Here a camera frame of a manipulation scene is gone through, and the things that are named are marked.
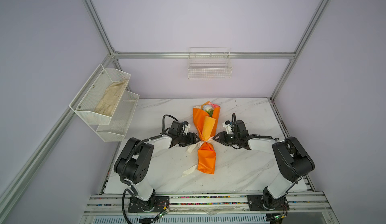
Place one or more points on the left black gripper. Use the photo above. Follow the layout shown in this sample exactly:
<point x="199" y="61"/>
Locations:
<point x="191" y="139"/>

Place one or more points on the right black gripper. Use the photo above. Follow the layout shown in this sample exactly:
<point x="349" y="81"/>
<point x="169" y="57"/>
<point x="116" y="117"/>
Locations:
<point x="222" y="138"/>

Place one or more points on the orange wrapping paper sheet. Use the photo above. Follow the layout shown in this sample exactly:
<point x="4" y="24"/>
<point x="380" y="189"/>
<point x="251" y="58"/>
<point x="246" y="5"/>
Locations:
<point x="206" y="117"/>

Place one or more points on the white fake rose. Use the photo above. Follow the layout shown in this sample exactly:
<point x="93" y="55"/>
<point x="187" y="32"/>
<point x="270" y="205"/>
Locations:
<point x="209" y="109"/>

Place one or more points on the pink fake rose spray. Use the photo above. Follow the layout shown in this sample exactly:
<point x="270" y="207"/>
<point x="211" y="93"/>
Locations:
<point x="214" y="105"/>

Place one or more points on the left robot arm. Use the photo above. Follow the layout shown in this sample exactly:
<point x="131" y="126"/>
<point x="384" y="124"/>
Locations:
<point x="134" y="160"/>

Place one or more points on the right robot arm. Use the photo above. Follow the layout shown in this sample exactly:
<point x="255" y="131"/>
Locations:
<point x="292" y="159"/>

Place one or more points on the lower white mesh shelf basket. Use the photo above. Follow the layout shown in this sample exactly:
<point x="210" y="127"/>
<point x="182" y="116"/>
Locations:
<point x="117" y="129"/>

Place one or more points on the white mesh shelf basket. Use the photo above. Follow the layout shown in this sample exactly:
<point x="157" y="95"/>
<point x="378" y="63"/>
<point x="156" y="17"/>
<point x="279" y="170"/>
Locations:
<point x="117" y="129"/>
<point x="84" y="105"/>

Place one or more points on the beige cloth in basket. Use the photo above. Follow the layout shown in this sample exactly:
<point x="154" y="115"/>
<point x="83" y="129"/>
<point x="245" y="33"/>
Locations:
<point x="110" y="98"/>

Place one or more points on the upper white mesh shelf basket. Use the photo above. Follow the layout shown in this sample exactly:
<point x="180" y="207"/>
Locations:
<point x="84" y="105"/>

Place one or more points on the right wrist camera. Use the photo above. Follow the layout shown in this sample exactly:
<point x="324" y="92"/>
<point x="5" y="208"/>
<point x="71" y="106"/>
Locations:
<point x="228" y="127"/>

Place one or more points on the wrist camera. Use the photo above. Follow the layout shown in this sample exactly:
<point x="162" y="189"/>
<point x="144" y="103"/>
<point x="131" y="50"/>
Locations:
<point x="186" y="127"/>
<point x="228" y="127"/>

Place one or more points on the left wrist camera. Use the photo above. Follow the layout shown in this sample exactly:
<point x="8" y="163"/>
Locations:
<point x="186" y="127"/>

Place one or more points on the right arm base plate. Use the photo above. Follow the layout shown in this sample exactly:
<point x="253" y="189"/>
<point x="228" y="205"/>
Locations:
<point x="266" y="203"/>

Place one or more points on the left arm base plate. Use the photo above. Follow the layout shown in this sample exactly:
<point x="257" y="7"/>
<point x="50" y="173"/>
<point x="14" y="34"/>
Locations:
<point x="155" y="204"/>

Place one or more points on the white wire wall basket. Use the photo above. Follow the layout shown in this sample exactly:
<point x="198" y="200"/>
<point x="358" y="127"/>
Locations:
<point x="209" y="63"/>

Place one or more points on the aluminium rail front frame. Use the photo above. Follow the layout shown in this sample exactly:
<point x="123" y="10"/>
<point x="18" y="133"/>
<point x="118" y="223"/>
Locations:
<point x="236" y="208"/>

